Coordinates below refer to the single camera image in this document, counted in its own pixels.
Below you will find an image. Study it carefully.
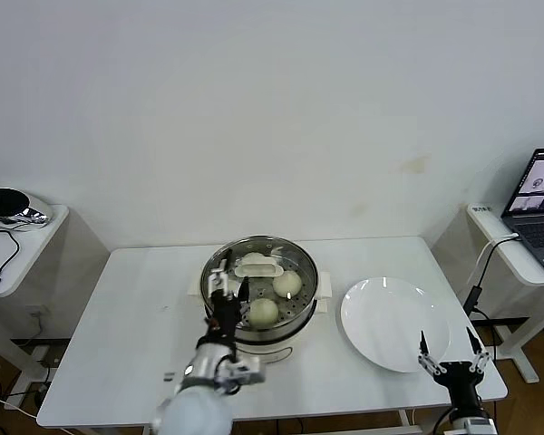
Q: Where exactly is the steel steamer pot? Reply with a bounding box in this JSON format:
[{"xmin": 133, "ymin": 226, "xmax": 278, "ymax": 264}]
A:
[{"xmin": 188, "ymin": 270, "xmax": 335, "ymax": 366}]

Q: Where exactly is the round glass pot lid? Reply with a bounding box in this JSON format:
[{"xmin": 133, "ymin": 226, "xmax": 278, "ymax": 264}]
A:
[{"xmin": 202, "ymin": 235, "xmax": 319, "ymax": 318}]

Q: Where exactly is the black adapter with cable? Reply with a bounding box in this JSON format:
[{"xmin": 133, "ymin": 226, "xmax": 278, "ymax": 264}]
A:
[{"xmin": 462, "ymin": 246, "xmax": 500, "ymax": 363}]

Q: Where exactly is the thin black cable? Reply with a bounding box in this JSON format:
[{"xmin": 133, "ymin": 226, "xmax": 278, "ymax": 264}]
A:
[{"xmin": 0, "ymin": 226, "xmax": 22, "ymax": 280}]

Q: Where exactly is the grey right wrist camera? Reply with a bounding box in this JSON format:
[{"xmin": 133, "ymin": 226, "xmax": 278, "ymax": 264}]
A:
[{"xmin": 461, "ymin": 417, "xmax": 499, "ymax": 435}]

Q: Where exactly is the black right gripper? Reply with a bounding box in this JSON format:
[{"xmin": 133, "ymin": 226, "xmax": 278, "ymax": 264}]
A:
[{"xmin": 416, "ymin": 325, "xmax": 491, "ymax": 404}]

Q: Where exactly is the chrome and black headset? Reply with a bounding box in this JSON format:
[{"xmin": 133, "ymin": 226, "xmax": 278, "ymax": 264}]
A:
[{"xmin": 0, "ymin": 187, "xmax": 54, "ymax": 233}]

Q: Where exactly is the grey open laptop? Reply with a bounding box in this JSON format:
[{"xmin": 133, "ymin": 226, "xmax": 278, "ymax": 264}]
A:
[{"xmin": 500, "ymin": 147, "xmax": 544, "ymax": 276}]

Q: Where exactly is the white side table with label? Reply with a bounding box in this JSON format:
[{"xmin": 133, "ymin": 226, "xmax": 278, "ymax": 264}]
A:
[{"xmin": 464, "ymin": 202, "xmax": 544, "ymax": 385}]

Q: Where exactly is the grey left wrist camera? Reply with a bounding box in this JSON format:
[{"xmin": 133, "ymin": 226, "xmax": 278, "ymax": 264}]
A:
[{"xmin": 219, "ymin": 356, "xmax": 267, "ymax": 386}]

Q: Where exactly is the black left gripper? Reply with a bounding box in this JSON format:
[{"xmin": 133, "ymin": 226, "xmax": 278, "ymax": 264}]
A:
[{"xmin": 206, "ymin": 247, "xmax": 251, "ymax": 350}]

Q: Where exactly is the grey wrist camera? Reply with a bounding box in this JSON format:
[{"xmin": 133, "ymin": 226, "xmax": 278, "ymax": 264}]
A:
[
  {"xmin": 219, "ymin": 356, "xmax": 267, "ymax": 386},
  {"xmin": 461, "ymin": 417, "xmax": 499, "ymax": 435}
]

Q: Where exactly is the white round plate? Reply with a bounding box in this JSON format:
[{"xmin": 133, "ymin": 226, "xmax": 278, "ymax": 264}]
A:
[{"xmin": 339, "ymin": 276, "xmax": 451, "ymax": 374}]

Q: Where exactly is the stainless steel steamer basket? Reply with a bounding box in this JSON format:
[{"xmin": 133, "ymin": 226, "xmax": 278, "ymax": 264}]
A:
[{"xmin": 200, "ymin": 234, "xmax": 321, "ymax": 343}]

